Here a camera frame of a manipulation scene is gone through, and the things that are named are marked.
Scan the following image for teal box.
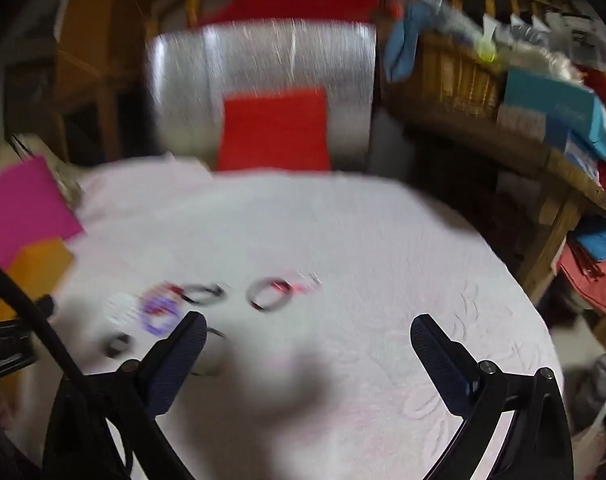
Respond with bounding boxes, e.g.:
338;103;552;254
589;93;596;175
503;67;606;161

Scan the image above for white embossed blanket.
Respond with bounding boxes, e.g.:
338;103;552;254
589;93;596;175
13;157;566;480

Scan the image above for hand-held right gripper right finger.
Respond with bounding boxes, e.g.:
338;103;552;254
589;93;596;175
409;313;574;480

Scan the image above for silver foil mat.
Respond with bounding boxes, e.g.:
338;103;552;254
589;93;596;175
145;19;378;173

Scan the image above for white purple red bead bracelet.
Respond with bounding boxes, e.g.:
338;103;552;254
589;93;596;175
108;282;184;337

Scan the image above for black bead bracelet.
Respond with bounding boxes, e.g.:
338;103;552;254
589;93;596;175
182;282;230;307

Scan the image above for dark bead ring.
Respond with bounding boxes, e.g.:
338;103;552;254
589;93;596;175
105;332;134;359

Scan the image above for wicker basket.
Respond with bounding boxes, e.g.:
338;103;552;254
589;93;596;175
383;30;508;121

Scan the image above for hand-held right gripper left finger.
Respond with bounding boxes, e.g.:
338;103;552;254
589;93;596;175
42;311;208;480

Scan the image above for black cable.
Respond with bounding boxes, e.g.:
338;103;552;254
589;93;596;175
0;256;138;480

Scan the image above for stack of folded cloths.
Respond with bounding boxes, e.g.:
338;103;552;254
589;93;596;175
557;224;606;317

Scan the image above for pink and orange bag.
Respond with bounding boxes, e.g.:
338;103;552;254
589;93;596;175
0;156;86;271

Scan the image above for pile of clear plastic packets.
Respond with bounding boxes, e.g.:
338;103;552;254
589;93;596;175
478;10;606;81

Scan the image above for bamboo shelf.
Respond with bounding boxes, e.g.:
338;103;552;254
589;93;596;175
378;0;606;306

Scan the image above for white and blue box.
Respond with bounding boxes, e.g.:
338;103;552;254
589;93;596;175
495;102;570;147

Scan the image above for grey cloth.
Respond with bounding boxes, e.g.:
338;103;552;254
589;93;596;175
575;347;606;421

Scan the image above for red cushion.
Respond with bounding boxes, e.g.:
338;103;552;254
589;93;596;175
215;87;332;173

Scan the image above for white patterned cloth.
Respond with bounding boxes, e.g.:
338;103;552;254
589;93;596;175
10;132;86;207

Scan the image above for wooden chair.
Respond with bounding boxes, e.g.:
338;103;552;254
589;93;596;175
53;0;158;161

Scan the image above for blue cloth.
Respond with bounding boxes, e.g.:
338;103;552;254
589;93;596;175
383;0;434;83

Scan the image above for black and red bracelet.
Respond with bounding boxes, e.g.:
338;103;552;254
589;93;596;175
247;271;324;314

